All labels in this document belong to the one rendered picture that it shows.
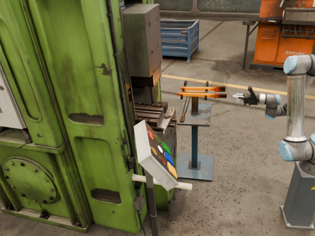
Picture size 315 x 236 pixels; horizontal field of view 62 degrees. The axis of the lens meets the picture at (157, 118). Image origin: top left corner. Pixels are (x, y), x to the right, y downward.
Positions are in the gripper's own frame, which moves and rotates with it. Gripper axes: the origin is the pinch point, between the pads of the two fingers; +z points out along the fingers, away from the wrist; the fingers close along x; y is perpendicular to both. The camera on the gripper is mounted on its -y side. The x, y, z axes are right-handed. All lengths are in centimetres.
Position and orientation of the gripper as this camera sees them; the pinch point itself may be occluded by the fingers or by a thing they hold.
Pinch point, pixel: (234, 95)
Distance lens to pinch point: 236.2
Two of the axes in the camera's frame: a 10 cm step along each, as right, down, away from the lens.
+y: 0.7, 8.4, 5.4
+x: 2.3, -5.4, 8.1
